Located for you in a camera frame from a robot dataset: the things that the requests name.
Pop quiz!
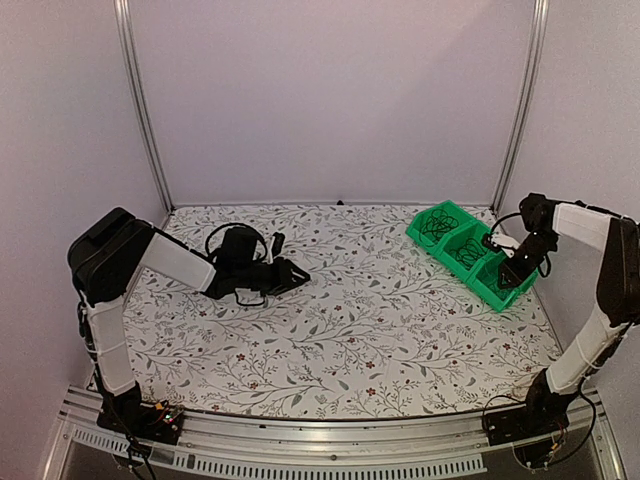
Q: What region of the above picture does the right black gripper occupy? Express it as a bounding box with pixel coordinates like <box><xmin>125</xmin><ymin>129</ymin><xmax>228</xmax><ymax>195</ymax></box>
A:
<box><xmin>498</xmin><ymin>232</ymin><xmax>560</xmax><ymax>289</ymax></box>

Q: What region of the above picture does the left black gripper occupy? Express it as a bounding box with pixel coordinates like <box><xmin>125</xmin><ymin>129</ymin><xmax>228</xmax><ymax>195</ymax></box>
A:
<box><xmin>235</xmin><ymin>256</ymin><xmax>310</xmax><ymax>297</ymax></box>

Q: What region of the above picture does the thin black cable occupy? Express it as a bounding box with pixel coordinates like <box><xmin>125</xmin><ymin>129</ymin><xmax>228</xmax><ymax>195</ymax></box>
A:
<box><xmin>417</xmin><ymin>209</ymin><xmax>461</xmax><ymax>244</ymax></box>

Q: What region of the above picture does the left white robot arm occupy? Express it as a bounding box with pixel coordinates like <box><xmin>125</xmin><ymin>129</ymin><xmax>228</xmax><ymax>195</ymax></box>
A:
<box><xmin>67</xmin><ymin>207</ymin><xmax>311</xmax><ymax>434</ymax></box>

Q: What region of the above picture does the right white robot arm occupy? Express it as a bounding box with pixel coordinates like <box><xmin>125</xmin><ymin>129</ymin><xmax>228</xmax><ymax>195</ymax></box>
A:
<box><xmin>484</xmin><ymin>193</ymin><xmax>639</xmax><ymax>436</ymax></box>

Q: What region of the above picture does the green three-compartment bin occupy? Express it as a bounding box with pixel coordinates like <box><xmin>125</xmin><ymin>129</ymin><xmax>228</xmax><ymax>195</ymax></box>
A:
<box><xmin>406</xmin><ymin>200</ymin><xmax>539</xmax><ymax>312</ymax></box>

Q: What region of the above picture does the floral table mat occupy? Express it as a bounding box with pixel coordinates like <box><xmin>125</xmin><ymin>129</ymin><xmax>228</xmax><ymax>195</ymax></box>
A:
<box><xmin>124</xmin><ymin>205</ymin><xmax>560</xmax><ymax>419</ymax></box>

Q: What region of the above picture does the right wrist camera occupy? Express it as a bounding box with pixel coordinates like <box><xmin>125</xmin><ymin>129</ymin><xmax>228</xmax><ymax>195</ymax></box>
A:
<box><xmin>481</xmin><ymin>233</ymin><xmax>520</xmax><ymax>258</ymax></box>

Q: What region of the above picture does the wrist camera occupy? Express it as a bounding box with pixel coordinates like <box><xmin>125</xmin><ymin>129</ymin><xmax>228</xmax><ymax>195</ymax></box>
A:
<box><xmin>266</xmin><ymin>232</ymin><xmax>285</xmax><ymax>264</ymax></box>
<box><xmin>481</xmin><ymin>233</ymin><xmax>520</xmax><ymax>258</ymax></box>

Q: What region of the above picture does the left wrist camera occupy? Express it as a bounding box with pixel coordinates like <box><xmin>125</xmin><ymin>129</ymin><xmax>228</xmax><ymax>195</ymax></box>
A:
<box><xmin>266</xmin><ymin>232</ymin><xmax>285</xmax><ymax>264</ymax></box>

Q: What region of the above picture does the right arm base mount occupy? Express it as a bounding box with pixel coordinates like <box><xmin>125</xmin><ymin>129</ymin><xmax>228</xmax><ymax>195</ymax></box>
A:
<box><xmin>481</xmin><ymin>405</ymin><xmax>569</xmax><ymax>446</ymax></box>

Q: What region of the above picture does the front aluminium rail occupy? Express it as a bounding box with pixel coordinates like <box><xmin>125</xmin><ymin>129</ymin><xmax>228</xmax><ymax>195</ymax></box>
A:
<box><xmin>43</xmin><ymin>387</ymin><xmax>629</xmax><ymax>479</ymax></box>

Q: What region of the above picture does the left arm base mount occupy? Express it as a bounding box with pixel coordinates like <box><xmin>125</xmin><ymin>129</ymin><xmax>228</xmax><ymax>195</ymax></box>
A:
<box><xmin>97</xmin><ymin>395</ymin><xmax>185</xmax><ymax>445</ymax></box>

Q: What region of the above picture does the right aluminium frame post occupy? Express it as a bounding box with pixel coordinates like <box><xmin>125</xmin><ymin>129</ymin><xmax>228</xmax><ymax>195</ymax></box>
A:
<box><xmin>491</xmin><ymin>0</ymin><xmax>549</xmax><ymax>213</ymax></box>

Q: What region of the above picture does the aluminium frame post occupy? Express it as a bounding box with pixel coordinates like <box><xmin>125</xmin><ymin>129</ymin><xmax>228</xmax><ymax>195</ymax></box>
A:
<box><xmin>491</xmin><ymin>0</ymin><xmax>549</xmax><ymax>213</ymax></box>
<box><xmin>113</xmin><ymin>0</ymin><xmax>175</xmax><ymax>213</ymax></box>

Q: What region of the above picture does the left aluminium frame post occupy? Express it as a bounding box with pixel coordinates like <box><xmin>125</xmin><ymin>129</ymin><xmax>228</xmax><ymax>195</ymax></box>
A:
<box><xmin>113</xmin><ymin>0</ymin><xmax>175</xmax><ymax>213</ymax></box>

